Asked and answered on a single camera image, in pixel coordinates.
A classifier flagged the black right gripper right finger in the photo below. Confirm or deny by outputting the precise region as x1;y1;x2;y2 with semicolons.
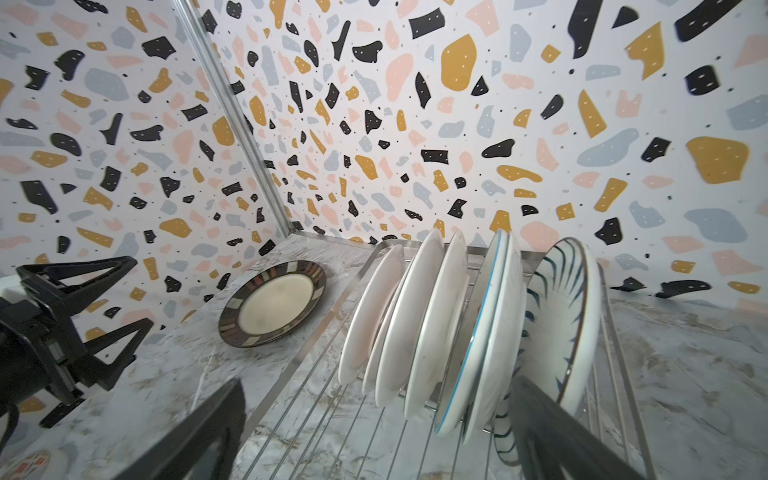
510;377;641;479

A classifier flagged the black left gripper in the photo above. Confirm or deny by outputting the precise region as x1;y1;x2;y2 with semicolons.
0;256;155;430

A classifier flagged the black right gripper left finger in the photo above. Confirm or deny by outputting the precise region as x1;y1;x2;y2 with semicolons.
117;378;246;479

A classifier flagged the white watermelon pattern plate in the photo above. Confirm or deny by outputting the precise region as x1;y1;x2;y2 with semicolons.
434;229;525;441

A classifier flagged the blue leaf pattern plate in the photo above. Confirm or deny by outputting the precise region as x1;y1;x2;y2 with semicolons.
492;237;603;467

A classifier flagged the dark striped rim plate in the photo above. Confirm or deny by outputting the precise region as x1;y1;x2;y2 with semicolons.
218;260;327;349

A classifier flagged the colourful playing card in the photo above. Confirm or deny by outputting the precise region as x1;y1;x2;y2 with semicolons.
1;449;53;480

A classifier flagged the orange sunburst plate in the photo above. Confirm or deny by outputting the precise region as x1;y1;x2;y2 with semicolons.
362;263;411;395
375;229;444;408
338;245;405;385

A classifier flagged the orange sunburst plate front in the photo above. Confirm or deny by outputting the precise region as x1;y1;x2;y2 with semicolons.
338;245;405;385

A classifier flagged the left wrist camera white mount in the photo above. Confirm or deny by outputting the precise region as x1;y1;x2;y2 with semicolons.
0;275;27;304

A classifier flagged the steel wire dish rack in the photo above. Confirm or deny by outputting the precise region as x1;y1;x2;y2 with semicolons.
235;242;656;479

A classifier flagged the aluminium corner post left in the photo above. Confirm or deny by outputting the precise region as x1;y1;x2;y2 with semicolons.
172;0;295;238

